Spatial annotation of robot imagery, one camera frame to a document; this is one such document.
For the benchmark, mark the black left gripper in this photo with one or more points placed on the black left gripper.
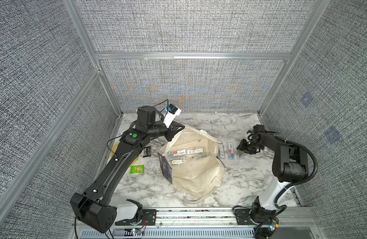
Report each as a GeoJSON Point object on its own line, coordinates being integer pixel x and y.
{"type": "Point", "coordinates": [172, 130]}

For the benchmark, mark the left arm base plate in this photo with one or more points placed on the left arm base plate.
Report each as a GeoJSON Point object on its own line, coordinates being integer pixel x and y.
{"type": "Point", "coordinates": [145, 217]}

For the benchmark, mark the clear compass case red label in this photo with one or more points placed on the clear compass case red label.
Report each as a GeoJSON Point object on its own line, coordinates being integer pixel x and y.
{"type": "Point", "coordinates": [231, 154]}

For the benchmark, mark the aluminium front rail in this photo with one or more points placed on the aluminium front rail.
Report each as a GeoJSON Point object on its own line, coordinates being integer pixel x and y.
{"type": "Point", "coordinates": [211, 223]}

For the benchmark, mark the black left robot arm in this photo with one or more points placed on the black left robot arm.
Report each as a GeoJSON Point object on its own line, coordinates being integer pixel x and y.
{"type": "Point", "coordinates": [92, 207]}

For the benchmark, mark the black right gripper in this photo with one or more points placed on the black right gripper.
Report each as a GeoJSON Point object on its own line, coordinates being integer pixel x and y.
{"type": "Point", "coordinates": [241, 147]}

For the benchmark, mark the clear compass case gold label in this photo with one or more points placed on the clear compass case gold label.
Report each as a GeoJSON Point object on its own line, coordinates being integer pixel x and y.
{"type": "Point", "coordinates": [197, 151]}

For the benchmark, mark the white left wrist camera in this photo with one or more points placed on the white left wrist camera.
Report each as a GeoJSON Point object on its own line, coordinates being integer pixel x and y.
{"type": "Point", "coordinates": [171, 113]}

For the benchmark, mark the clear compass set case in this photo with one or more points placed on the clear compass set case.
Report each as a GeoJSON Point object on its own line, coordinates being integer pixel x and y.
{"type": "Point", "coordinates": [221, 153]}

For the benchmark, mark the beige canvas tote bag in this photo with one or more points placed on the beige canvas tote bag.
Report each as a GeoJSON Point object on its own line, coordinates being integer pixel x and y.
{"type": "Point", "coordinates": [196, 177]}

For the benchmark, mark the small black packet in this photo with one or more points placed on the small black packet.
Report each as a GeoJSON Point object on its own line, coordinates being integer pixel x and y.
{"type": "Point", "coordinates": [147, 152]}

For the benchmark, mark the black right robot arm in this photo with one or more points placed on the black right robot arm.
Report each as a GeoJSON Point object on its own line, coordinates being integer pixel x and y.
{"type": "Point", "coordinates": [290, 167]}

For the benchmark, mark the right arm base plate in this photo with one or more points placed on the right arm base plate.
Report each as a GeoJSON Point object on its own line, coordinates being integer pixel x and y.
{"type": "Point", "coordinates": [245, 217]}

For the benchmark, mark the yellow tape roll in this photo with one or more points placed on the yellow tape roll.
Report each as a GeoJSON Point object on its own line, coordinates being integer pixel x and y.
{"type": "Point", "coordinates": [114, 149]}

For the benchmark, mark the green snack packet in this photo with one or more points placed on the green snack packet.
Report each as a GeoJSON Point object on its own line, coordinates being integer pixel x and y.
{"type": "Point", "coordinates": [137, 169]}

